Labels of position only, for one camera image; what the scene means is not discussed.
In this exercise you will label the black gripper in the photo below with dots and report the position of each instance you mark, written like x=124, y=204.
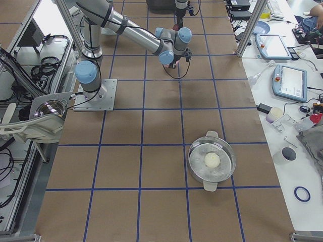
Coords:
x=180, y=15
x=173, y=63

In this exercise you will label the red apple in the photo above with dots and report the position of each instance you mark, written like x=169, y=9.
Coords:
x=177, y=27

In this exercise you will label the pink bowl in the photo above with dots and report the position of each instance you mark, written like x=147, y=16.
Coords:
x=172, y=65

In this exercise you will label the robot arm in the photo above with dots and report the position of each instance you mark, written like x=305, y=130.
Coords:
x=181, y=5
x=167, y=44

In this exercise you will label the blue plate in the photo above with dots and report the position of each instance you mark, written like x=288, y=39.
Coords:
x=261, y=28

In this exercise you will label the steel bowl with lid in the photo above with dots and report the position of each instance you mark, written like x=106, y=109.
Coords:
x=50, y=104

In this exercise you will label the dark grey rice cooker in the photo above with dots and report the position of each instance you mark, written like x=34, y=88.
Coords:
x=160, y=5

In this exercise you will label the light bulb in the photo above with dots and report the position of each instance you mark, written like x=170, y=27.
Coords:
x=252, y=80

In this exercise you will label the blue teach pendant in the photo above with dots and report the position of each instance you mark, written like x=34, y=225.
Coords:
x=272, y=47
x=290, y=83

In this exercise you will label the black power adapter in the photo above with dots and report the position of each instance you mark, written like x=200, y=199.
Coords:
x=263, y=108

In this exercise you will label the steel steamer pot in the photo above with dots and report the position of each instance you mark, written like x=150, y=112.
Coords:
x=211, y=177

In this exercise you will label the white steamed bun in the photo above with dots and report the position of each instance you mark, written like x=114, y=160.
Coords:
x=212, y=160

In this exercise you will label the purple white cup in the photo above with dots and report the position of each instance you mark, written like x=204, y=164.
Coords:
x=274, y=114

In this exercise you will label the white paper cup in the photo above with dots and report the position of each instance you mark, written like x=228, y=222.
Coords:
x=284, y=156

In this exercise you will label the aluminium frame post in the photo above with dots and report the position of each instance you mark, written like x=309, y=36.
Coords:
x=257, y=11

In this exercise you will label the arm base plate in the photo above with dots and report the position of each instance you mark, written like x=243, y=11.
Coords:
x=104, y=100

